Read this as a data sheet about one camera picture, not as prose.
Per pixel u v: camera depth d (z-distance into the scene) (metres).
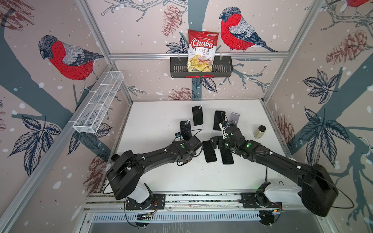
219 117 0.93
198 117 0.98
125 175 0.43
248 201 0.73
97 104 0.77
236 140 0.63
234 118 1.00
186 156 0.59
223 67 0.95
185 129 0.92
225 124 0.75
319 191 0.41
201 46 0.83
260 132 0.92
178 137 0.77
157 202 0.73
